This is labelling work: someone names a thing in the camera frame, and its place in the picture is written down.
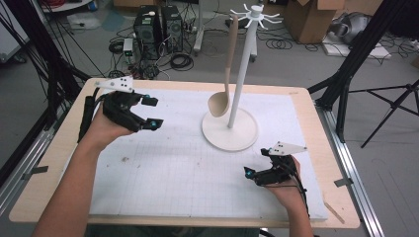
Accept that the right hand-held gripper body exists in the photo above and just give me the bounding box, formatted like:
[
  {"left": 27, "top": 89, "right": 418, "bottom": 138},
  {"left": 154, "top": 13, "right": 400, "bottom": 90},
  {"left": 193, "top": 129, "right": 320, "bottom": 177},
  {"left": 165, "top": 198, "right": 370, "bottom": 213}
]
[{"left": 254, "top": 141, "right": 308, "bottom": 188}]

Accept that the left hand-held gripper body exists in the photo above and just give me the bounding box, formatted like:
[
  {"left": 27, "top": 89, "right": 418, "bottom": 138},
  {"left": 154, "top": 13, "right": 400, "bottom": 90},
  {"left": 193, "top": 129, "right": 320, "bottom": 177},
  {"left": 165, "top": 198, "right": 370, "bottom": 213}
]
[{"left": 94, "top": 75, "right": 146, "bottom": 133}]

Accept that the wooden spoon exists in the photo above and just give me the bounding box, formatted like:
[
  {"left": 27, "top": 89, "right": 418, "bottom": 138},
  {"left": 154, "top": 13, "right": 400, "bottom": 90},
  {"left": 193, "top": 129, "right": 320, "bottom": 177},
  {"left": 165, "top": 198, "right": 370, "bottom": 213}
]
[{"left": 208, "top": 14, "right": 240, "bottom": 119}]

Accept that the white utensil rack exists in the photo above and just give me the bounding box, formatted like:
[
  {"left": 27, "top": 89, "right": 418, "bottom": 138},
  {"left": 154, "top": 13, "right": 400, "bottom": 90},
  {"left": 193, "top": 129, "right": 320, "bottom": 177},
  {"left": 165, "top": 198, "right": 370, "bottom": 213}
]
[{"left": 201, "top": 3, "right": 284, "bottom": 153}]

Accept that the person's right hand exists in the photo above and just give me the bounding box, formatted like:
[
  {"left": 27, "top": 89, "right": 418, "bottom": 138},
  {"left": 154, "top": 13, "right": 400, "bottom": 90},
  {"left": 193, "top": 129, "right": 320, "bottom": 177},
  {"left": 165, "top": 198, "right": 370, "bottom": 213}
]
[{"left": 264, "top": 155, "right": 310, "bottom": 209}]

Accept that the person's left hand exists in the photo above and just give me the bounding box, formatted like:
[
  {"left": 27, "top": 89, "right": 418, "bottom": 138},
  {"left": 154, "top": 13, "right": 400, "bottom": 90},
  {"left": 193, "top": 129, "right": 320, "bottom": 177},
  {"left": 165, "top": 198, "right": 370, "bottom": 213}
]
[{"left": 80, "top": 94, "right": 142, "bottom": 152}]

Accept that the white grid mat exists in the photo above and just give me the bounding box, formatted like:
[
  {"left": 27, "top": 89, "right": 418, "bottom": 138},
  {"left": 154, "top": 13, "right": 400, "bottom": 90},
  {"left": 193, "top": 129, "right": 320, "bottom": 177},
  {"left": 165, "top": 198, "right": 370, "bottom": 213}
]
[{"left": 88, "top": 86, "right": 330, "bottom": 221}]

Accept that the small white power box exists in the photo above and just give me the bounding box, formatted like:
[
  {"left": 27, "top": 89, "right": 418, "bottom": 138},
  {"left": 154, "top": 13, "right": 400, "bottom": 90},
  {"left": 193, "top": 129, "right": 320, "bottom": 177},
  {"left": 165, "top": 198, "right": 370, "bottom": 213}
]
[{"left": 122, "top": 38, "right": 134, "bottom": 57}]

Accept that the grey metal clip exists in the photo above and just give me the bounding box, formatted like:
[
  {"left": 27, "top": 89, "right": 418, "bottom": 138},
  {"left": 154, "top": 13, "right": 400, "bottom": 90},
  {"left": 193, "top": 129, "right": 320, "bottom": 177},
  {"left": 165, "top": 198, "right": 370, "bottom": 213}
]
[
  {"left": 333, "top": 177, "right": 355, "bottom": 189},
  {"left": 21, "top": 165, "right": 49, "bottom": 181}
]

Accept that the wide black computer tower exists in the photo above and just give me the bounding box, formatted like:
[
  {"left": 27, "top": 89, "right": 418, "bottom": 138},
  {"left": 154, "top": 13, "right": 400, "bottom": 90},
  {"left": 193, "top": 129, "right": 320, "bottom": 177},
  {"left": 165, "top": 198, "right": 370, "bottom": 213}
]
[{"left": 132, "top": 4, "right": 163, "bottom": 61}]

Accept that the narrow black computer tower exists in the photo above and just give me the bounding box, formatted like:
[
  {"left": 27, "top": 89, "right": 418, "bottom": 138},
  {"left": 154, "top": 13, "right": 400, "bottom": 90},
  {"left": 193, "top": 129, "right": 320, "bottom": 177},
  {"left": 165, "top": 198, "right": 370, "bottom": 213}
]
[{"left": 160, "top": 4, "right": 184, "bottom": 54}]

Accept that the person's grey clothing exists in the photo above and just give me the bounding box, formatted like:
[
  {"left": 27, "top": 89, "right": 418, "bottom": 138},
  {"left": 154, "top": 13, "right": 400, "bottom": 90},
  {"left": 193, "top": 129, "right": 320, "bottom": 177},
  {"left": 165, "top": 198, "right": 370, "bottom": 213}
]
[{"left": 87, "top": 224, "right": 262, "bottom": 237}]

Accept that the white foam board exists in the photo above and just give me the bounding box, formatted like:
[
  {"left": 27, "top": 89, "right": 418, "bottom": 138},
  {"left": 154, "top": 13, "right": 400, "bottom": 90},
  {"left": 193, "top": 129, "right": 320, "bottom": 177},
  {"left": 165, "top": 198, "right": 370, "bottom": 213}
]
[{"left": 321, "top": 34, "right": 393, "bottom": 60}]

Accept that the white cabinet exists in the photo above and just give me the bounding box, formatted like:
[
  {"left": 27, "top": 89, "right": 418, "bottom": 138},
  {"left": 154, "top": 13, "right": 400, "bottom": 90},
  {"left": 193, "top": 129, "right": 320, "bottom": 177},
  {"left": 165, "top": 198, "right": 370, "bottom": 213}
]
[{"left": 0, "top": 0, "right": 31, "bottom": 64}]

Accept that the black tripod stand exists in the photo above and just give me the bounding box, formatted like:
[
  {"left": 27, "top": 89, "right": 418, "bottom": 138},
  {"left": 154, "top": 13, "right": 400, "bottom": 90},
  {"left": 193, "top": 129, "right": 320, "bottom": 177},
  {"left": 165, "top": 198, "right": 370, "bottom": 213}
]
[{"left": 348, "top": 78, "right": 419, "bottom": 149}]

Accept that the cardboard box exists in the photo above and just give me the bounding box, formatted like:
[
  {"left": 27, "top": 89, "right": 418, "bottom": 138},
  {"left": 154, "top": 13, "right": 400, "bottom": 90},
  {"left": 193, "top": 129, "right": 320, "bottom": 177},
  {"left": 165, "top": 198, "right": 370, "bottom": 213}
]
[{"left": 284, "top": 0, "right": 348, "bottom": 45}]

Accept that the grey round appliance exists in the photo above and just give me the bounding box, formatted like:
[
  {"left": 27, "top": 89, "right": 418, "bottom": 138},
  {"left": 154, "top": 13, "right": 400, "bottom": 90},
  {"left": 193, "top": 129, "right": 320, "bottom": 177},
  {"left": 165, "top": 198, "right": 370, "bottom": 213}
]
[{"left": 328, "top": 12, "right": 373, "bottom": 44}]

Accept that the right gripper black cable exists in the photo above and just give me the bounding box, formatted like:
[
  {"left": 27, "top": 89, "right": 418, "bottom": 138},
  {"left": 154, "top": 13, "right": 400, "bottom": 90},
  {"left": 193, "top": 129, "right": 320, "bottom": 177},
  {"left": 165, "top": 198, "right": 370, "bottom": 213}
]
[{"left": 266, "top": 157, "right": 311, "bottom": 219}]

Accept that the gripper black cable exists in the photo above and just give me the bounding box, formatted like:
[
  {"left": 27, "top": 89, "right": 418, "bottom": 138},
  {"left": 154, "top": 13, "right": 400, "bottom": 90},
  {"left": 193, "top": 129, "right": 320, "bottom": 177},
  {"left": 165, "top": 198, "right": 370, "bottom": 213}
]
[
  {"left": 76, "top": 87, "right": 108, "bottom": 144},
  {"left": 266, "top": 157, "right": 311, "bottom": 219}
]

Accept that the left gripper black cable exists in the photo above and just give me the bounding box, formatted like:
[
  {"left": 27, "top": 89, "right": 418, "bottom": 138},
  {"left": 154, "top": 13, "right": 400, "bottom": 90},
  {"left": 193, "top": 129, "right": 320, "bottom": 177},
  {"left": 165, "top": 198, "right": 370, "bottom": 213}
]
[{"left": 76, "top": 87, "right": 108, "bottom": 144}]

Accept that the thick coiled black cable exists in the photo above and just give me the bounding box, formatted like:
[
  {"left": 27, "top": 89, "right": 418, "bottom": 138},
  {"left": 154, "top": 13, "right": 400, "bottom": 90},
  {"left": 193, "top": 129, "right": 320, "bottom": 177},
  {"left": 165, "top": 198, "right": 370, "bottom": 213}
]
[{"left": 169, "top": 52, "right": 195, "bottom": 72}]

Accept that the aluminium rail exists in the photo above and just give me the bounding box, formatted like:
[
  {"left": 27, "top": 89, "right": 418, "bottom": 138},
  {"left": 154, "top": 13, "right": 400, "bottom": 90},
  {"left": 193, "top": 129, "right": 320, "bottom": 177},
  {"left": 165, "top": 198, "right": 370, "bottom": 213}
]
[
  {"left": 0, "top": 126, "right": 56, "bottom": 216},
  {"left": 315, "top": 106, "right": 385, "bottom": 237}
]

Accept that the black frame post with cables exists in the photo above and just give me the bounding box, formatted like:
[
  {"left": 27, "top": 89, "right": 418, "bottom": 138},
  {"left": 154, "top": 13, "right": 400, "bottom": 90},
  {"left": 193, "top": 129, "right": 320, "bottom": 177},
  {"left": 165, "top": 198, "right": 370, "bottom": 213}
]
[{"left": 0, "top": 0, "right": 93, "bottom": 132}]

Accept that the thin coiled black cable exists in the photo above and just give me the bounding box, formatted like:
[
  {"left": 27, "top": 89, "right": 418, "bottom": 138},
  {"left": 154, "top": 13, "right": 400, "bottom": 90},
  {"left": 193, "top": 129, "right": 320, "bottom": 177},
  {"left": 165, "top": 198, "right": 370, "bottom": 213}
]
[{"left": 265, "top": 38, "right": 293, "bottom": 51}]

